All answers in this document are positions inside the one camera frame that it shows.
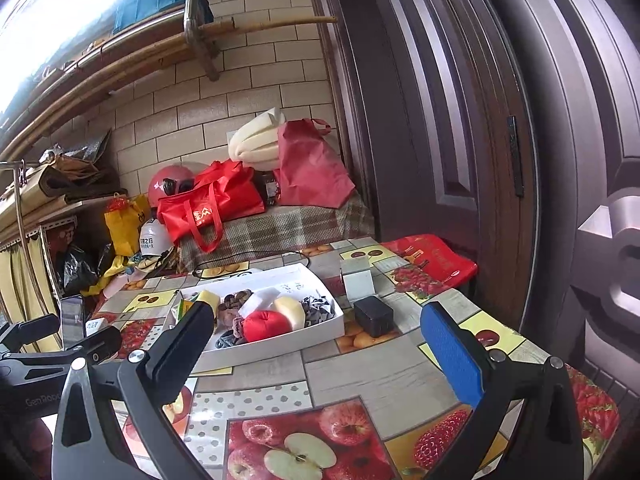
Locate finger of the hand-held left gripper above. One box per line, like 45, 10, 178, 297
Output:
0, 312, 61, 357
0, 326, 123, 387

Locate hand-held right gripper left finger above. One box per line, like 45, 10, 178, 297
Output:
50, 300, 218, 480

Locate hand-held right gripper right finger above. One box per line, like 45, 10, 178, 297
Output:
419, 301, 586, 480

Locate red plush toy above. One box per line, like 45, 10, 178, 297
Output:
242, 310, 292, 343

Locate yellow round sponge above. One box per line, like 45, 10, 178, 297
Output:
274, 296, 307, 332

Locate white cardboard box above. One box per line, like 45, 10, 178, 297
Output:
179, 262, 346, 375

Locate white tissue pack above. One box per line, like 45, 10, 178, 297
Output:
85, 315, 118, 338

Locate yellow drink carton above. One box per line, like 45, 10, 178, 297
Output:
170, 292, 201, 328

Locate smartphone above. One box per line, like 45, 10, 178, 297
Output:
60, 295, 86, 348

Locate yellow curtain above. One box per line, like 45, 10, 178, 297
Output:
0, 245, 61, 331

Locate yellow sponge piece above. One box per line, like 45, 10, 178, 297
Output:
197, 290, 222, 318

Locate yellow cloth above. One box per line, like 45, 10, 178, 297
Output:
82, 255, 132, 297

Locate brown scrunchie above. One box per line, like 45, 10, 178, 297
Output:
220, 290, 253, 321

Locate black plastic bag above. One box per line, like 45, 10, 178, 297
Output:
54, 242, 113, 296

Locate black power adapter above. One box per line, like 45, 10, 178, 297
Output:
353, 296, 396, 338

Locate white foam wedge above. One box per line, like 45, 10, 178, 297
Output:
239, 290, 281, 318

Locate red printed gift bag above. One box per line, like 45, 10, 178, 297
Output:
382, 234, 478, 293

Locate fruit printed tablecloth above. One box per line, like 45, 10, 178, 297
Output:
85, 237, 623, 480

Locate metal shelf rack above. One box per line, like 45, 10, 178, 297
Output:
0, 195, 83, 321

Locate white helmet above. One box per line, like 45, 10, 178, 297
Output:
139, 217, 176, 258

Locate white plastic stand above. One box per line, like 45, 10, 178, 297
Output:
340, 258, 377, 302

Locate metal pole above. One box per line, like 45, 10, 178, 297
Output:
12, 160, 31, 256

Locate yellow paper bag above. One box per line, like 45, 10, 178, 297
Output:
104, 192, 151, 257

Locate black white patterned cloth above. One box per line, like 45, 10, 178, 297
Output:
301, 294, 337, 328

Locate red tote bag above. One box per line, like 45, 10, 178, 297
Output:
157, 160, 265, 254

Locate pink helmet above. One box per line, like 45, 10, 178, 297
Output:
148, 164, 201, 203

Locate plaid blanket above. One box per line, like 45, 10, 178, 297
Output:
179, 192, 376, 273

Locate dark object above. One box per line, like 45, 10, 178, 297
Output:
255, 170, 281, 206

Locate black door plate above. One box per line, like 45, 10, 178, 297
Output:
507, 116, 524, 197

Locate red nonwoven bag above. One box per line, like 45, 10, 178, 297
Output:
272, 118, 357, 207

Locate cream foam roll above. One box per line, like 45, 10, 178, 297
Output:
227, 106, 287, 171

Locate brown door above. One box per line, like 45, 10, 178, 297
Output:
310, 0, 640, 411

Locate bamboo poles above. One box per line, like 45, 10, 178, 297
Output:
0, 15, 338, 161

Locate blue plastic crate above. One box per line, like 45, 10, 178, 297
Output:
112, 0, 193, 36

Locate wooden wall bracket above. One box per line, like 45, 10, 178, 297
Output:
182, 0, 221, 81

